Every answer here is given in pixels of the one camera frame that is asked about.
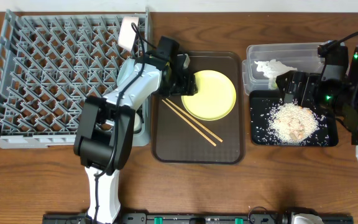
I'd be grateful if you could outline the yellow plate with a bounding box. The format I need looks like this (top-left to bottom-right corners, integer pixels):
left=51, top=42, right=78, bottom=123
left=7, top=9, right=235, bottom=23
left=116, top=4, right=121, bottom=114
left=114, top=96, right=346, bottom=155
left=181, top=70, right=237, bottom=121

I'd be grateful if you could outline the wooden chopstick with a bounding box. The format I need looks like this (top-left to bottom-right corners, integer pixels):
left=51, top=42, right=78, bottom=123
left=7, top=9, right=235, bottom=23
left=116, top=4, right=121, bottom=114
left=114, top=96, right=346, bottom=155
left=164, top=98, right=223, bottom=142
left=162, top=100, right=216, bottom=147

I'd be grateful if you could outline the light blue bowl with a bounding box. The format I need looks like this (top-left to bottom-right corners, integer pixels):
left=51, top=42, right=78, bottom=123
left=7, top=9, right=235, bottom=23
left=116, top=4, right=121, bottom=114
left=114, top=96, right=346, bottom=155
left=116, top=60, right=127, bottom=86

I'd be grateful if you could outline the white green cup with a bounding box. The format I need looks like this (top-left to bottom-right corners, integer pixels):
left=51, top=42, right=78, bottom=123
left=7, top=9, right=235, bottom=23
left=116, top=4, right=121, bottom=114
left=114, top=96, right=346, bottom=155
left=134, top=113, right=143, bottom=134

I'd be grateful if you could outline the pink bowl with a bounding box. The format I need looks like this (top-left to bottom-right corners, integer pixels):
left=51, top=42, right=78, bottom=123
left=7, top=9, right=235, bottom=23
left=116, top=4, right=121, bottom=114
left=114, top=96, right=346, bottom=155
left=117, top=16, right=139, bottom=52

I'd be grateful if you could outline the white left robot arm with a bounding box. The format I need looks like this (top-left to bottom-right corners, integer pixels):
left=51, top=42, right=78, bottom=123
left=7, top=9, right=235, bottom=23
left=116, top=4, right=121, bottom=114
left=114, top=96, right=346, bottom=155
left=74, top=51, right=196, bottom=223

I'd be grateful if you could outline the rice food waste pile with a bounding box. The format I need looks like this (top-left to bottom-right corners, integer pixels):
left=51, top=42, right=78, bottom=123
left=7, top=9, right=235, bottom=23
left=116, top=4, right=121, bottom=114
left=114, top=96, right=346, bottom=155
left=271, top=103, right=317, bottom=143

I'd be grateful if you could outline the crumpled white paper waste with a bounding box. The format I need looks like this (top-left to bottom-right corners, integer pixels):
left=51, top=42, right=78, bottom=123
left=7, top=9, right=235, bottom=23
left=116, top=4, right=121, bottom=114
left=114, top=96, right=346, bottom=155
left=254, top=59, right=298, bottom=90

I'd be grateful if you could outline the grey plastic dishwasher rack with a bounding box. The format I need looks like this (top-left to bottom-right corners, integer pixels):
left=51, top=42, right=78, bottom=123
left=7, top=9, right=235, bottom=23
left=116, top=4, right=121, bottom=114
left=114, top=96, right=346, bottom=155
left=0, top=11, right=149, bottom=149

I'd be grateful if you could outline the black tray bin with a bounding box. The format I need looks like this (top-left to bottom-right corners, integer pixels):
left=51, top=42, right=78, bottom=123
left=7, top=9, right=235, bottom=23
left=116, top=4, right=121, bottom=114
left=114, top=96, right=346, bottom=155
left=249, top=90, right=339, bottom=147

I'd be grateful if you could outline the clear plastic bin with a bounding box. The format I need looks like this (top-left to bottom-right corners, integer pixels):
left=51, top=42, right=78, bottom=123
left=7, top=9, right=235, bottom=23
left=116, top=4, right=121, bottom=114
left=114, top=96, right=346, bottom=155
left=242, top=43, right=324, bottom=94

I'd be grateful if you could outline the brown serving tray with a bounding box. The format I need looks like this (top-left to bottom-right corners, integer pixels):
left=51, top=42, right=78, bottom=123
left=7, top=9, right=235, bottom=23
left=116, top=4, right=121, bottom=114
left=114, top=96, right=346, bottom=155
left=151, top=51, right=245, bottom=164

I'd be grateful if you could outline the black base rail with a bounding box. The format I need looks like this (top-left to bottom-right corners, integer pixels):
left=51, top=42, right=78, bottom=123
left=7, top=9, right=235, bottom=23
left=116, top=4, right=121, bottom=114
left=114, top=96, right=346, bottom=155
left=42, top=207, right=354, bottom=224

